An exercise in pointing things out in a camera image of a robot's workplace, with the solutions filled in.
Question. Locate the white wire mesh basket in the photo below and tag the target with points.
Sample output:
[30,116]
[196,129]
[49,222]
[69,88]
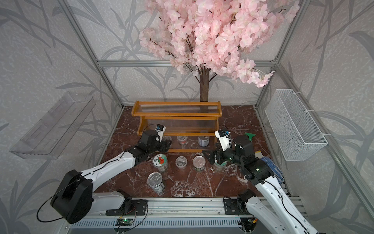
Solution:
[296,132]

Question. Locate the pink blossom artificial tree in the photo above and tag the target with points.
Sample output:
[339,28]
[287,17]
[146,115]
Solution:
[208,38]

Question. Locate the clear jar red label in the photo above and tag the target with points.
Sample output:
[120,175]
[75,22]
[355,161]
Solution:
[220,167]

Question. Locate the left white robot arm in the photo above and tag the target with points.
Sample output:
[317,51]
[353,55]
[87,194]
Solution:
[76,195]

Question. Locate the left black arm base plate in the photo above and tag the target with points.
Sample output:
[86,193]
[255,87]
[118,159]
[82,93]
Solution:
[133,207]

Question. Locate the tall jar strawberry lid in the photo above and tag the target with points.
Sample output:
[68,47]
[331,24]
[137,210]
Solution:
[160,162]

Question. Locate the green white tin can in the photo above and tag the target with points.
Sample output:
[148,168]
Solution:
[155,182]

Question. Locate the orange wooden three-tier shelf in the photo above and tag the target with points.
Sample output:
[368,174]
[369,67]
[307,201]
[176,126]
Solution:
[192,119]

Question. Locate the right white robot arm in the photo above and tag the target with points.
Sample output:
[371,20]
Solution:
[284,217]

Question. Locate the blue white work glove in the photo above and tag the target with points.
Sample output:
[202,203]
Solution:
[276,170]

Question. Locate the silver grey tin can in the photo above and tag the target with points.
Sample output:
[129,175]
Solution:
[203,141]

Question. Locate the green silver-top tin can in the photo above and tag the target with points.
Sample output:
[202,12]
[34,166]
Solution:
[199,163]

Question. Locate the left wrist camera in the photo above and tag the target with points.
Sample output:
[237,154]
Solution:
[160,129]

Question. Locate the right circuit board with wires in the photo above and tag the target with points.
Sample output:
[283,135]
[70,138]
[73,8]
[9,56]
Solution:
[247,225]

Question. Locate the small clear tub red label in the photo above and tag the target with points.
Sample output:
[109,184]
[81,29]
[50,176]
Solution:
[167,138]

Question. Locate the small clear tub pink label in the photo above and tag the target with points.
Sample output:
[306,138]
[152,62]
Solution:
[181,162]

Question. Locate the aluminium front rail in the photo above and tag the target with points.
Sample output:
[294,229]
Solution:
[184,207]

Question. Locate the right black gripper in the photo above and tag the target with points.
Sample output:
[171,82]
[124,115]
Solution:
[218,151]

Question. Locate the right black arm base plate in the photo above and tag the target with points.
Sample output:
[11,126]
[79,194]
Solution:
[234,206]

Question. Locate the green scraper wooden handle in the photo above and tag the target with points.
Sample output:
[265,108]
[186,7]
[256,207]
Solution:
[250,136]

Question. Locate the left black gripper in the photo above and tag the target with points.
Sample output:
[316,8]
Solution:
[165,146]

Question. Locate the green circuit board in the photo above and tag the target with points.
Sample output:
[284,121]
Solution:
[124,222]

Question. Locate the clear acrylic wall shelf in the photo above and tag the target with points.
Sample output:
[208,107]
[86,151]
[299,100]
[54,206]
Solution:
[48,138]

